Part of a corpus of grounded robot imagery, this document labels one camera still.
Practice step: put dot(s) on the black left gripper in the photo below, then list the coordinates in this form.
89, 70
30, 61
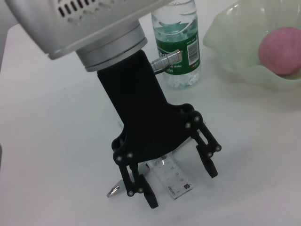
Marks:
143, 122

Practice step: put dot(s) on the clear plastic ruler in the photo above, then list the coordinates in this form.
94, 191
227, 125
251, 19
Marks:
176, 179

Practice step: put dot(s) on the grey ballpoint pen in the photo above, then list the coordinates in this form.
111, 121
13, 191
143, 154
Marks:
115, 189

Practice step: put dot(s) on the clear green-label water bottle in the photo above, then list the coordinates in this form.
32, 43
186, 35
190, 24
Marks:
176, 30

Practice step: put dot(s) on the pink peach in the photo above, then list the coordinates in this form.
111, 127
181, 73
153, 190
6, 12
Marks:
282, 51

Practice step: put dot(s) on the green glass fruit plate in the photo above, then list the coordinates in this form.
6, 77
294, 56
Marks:
235, 47

